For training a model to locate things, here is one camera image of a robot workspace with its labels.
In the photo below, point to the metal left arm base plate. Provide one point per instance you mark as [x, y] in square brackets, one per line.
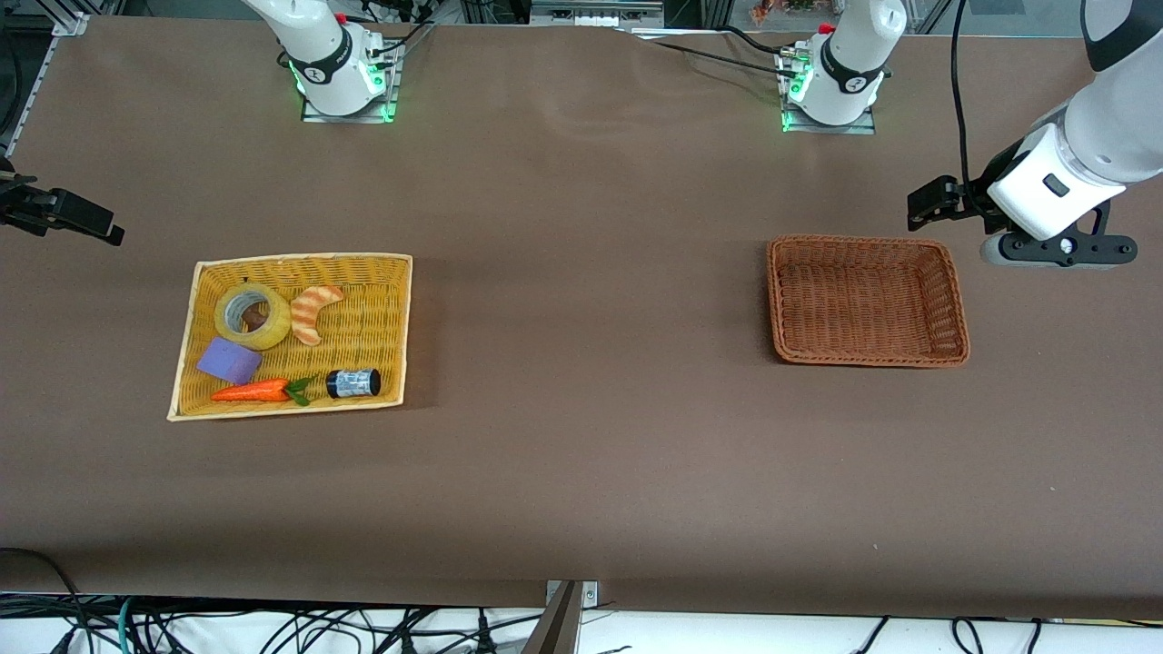
[827, 129]

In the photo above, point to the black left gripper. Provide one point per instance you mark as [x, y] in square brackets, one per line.
[973, 197]

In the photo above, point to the orange striped shrimp toy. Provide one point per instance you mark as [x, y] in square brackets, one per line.
[304, 318]

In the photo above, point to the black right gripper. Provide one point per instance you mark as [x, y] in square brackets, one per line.
[25, 205]

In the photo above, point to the yellow wicker basket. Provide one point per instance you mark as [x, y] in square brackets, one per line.
[363, 318]

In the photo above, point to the aluminium corner bracket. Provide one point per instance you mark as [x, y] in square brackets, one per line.
[71, 24]

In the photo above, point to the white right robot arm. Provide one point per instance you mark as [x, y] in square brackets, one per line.
[327, 64]

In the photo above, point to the orange toy carrot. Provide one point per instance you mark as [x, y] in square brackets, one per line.
[250, 391]

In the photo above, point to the brown wicker basket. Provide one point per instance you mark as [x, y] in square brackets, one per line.
[863, 300]

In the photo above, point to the dark metal beam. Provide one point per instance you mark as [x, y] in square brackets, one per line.
[554, 631]

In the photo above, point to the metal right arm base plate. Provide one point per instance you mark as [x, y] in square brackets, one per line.
[350, 118]

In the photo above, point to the grey metal box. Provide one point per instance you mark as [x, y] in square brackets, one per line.
[595, 13]

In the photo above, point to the yellow packing tape roll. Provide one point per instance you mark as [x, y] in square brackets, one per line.
[277, 332]

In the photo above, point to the purple foam block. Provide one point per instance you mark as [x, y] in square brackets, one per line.
[227, 361]

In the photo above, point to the aluminium table edge bracket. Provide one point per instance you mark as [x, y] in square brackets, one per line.
[589, 594]

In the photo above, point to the black capped small bottle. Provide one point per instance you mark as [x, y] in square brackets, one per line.
[354, 383]

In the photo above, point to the aluminium frame rail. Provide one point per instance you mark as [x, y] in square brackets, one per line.
[34, 86]

